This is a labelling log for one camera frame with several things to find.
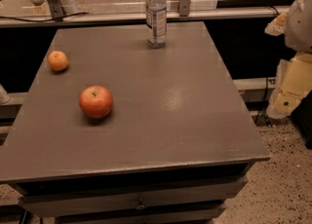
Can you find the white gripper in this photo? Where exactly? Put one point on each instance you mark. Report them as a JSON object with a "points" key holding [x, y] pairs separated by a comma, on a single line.
{"points": [[299, 26]]}

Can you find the red apple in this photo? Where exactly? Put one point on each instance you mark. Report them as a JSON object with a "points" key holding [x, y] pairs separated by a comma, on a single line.
{"points": [[96, 102]]}

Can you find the clear plastic water bottle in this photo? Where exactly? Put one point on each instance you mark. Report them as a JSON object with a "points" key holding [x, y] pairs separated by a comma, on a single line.
{"points": [[156, 21]]}

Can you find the grey drawer cabinet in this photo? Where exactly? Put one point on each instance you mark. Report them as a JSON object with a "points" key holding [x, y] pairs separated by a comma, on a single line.
{"points": [[176, 116]]}

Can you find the top drawer with knob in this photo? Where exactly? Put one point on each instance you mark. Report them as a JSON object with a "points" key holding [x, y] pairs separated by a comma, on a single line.
{"points": [[171, 193]]}

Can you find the orange fruit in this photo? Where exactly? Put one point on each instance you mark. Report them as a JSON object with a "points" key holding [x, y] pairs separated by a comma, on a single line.
{"points": [[57, 60]]}

